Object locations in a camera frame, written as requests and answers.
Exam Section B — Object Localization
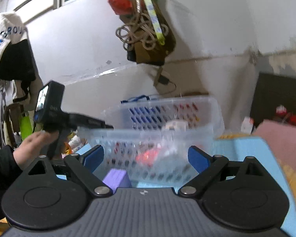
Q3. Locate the white bottle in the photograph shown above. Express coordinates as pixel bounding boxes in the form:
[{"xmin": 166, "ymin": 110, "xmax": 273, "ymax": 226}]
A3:
[{"xmin": 157, "ymin": 140, "xmax": 188, "ymax": 162}]

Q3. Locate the pink tissue pack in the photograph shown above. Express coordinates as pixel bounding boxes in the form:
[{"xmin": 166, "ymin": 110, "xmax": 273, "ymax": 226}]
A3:
[{"xmin": 136, "ymin": 149, "xmax": 160, "ymax": 167}]

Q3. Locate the clear plastic perforated basket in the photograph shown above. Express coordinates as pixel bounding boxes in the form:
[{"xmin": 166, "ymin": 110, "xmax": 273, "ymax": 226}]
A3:
[{"xmin": 77, "ymin": 96, "xmax": 225, "ymax": 189}]

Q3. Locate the white-haired plush doll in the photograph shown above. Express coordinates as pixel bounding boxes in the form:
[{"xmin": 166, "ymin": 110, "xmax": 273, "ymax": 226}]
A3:
[{"xmin": 162, "ymin": 119, "xmax": 189, "ymax": 131}]

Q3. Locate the person's left forearm black sleeve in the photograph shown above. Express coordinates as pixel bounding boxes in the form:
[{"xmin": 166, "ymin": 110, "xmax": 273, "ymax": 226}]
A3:
[{"xmin": 0, "ymin": 146, "xmax": 22, "ymax": 220}]

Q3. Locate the person's left hand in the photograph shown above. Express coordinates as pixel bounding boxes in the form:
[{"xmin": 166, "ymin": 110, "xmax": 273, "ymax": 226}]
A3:
[{"xmin": 13, "ymin": 130, "xmax": 59, "ymax": 170}]

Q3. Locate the small white snack packet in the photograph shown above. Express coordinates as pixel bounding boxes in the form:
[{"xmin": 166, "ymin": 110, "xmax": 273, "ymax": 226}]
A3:
[{"xmin": 68, "ymin": 135, "xmax": 86, "ymax": 153}]

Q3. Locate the purple cube box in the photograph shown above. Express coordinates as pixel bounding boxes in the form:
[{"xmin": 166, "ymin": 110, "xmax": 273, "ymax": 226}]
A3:
[{"xmin": 103, "ymin": 168, "xmax": 132, "ymax": 192}]

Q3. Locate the white black hanging garment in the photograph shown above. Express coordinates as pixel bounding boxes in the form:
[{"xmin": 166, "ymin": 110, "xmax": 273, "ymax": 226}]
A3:
[{"xmin": 0, "ymin": 12, "xmax": 43, "ymax": 106}]

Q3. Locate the pink pillow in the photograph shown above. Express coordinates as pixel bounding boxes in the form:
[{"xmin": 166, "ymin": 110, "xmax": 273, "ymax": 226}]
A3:
[{"xmin": 253, "ymin": 120, "xmax": 296, "ymax": 171}]

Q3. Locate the blue non-woven shopping bag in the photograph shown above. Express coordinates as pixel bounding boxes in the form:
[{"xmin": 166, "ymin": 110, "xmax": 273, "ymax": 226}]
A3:
[{"xmin": 121, "ymin": 95, "xmax": 150, "ymax": 104}]

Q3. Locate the red black plaid blanket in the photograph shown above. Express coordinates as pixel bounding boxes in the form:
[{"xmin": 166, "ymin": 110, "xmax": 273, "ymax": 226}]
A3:
[{"xmin": 273, "ymin": 105, "xmax": 296, "ymax": 126}]

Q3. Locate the dark wooden headboard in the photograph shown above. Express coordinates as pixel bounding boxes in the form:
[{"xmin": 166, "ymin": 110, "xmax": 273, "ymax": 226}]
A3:
[{"xmin": 250, "ymin": 73, "xmax": 296, "ymax": 127}]

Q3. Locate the black charger plug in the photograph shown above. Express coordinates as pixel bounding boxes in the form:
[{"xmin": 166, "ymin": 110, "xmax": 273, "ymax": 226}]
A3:
[{"xmin": 158, "ymin": 75, "xmax": 170, "ymax": 85}]

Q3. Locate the brown hanging bag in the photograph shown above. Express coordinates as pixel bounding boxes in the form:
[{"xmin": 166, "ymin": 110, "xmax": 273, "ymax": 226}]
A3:
[{"xmin": 115, "ymin": 0, "xmax": 176, "ymax": 67}]

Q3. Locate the beige coiled rope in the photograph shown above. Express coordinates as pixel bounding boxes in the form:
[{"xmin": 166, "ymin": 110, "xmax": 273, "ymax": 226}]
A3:
[{"xmin": 115, "ymin": 12, "xmax": 170, "ymax": 53}]

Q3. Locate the yellow green lanyard strap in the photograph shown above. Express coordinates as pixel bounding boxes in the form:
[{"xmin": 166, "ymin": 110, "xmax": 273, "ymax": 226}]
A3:
[{"xmin": 136, "ymin": 0, "xmax": 166, "ymax": 46}]

